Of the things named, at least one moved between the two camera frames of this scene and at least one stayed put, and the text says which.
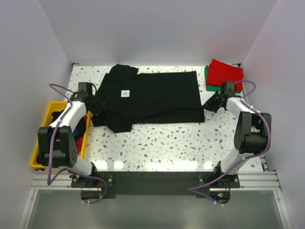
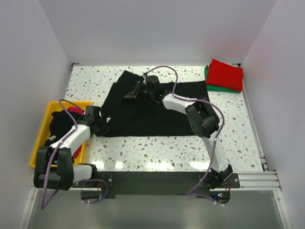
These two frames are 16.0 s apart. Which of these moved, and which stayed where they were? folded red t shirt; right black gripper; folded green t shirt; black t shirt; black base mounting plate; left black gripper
Moved: left black gripper; black t shirt; right black gripper
Stayed: black base mounting plate; folded green t shirt; folded red t shirt
